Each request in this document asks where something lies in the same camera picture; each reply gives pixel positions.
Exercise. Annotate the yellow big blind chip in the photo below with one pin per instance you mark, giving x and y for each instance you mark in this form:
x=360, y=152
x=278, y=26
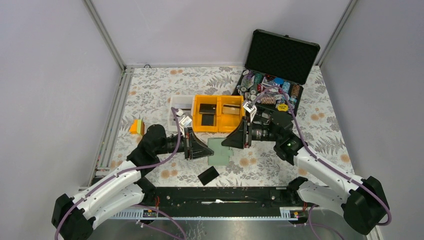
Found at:
x=282, y=107

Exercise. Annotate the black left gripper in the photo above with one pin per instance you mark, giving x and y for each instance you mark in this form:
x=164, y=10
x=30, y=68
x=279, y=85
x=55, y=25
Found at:
x=193, y=146

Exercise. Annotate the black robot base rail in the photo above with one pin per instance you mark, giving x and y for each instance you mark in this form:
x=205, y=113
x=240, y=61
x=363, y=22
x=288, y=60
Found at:
x=223, y=202

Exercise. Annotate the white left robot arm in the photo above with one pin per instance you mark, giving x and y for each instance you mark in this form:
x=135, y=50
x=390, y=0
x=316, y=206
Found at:
x=76, y=217

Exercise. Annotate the dark card in bin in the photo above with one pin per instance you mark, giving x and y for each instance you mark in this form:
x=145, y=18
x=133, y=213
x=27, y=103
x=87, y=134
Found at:
x=208, y=113

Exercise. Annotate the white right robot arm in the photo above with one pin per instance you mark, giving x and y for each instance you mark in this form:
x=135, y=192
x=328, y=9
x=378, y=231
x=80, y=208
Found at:
x=360, y=201

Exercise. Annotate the card in yellow bin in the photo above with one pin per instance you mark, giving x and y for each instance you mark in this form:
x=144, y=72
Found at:
x=230, y=109

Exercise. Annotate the black poker chip case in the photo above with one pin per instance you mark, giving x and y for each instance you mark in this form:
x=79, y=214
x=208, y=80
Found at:
x=276, y=65

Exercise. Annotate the black credit card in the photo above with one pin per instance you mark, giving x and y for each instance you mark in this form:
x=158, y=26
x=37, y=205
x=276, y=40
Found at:
x=208, y=175

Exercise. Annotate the floral table mat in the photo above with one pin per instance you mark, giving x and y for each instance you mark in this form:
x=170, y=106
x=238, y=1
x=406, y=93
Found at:
x=148, y=98

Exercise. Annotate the white storage bin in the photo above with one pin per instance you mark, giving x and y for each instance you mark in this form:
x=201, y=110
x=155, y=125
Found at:
x=185, y=103

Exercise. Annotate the yellow double storage bin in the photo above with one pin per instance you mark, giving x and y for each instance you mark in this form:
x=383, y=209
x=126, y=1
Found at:
x=224, y=123

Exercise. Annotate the orange poker chip stack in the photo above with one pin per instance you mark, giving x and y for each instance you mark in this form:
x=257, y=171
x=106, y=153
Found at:
x=268, y=100

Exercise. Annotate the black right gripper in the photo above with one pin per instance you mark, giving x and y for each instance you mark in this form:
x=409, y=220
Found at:
x=239, y=138

